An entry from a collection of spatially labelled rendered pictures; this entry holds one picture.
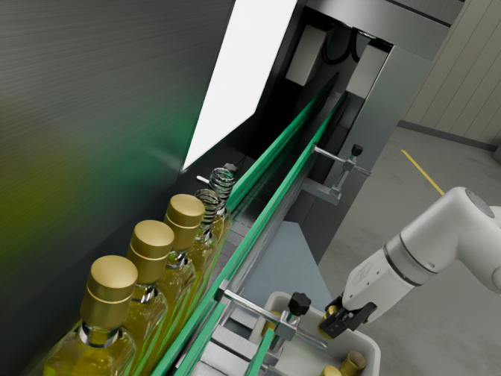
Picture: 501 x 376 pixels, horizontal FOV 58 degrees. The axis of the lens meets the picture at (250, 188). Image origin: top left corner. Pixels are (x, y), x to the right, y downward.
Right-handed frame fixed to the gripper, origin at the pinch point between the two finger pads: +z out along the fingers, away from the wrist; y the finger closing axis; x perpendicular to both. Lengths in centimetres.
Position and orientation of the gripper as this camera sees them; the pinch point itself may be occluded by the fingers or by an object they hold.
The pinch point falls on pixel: (336, 316)
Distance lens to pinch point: 77.4
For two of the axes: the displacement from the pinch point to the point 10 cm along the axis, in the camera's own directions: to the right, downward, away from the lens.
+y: -3.4, 3.9, -8.5
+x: 7.6, 6.5, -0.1
